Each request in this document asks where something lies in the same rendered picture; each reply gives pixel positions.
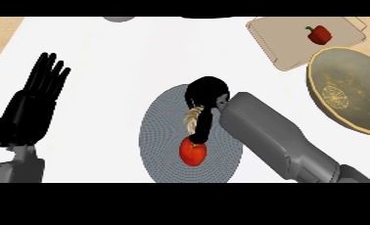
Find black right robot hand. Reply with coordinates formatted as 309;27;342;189
183;75;231;145

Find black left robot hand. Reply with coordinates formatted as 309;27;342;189
0;52;72;148

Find cream cupcake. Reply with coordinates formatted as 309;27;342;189
183;106;206;137

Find grey round placemat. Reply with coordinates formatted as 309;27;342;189
138;83;244;184

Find olive yellow-rimmed bowl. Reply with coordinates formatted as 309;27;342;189
305;46;370;135

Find red apple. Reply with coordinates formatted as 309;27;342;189
178;136;209;167

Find tan cutting board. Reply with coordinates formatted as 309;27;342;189
244;17;367;72

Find grey round object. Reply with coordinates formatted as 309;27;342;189
101;17;138;23

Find red bell pepper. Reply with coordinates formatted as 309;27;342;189
303;24;334;46

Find pale wooden board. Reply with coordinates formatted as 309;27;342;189
342;17;370;41

